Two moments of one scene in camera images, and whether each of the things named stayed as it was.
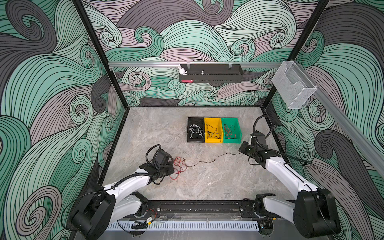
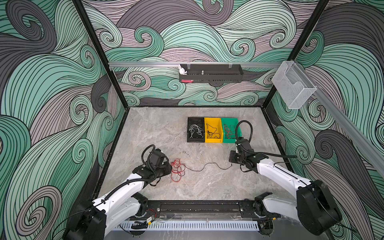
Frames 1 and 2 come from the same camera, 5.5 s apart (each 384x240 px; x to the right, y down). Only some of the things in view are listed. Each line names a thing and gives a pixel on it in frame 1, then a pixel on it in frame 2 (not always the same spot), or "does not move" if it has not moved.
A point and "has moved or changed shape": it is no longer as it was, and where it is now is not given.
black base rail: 202,208 does not move
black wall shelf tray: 213,73 does not move
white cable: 191,128 does not move
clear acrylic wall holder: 292,84 does not move
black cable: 213,135 does not move
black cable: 199,161 → 209,162
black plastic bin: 195,131 does not move
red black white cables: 180,162 has moved or changed shape
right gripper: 244,146 → 232,154
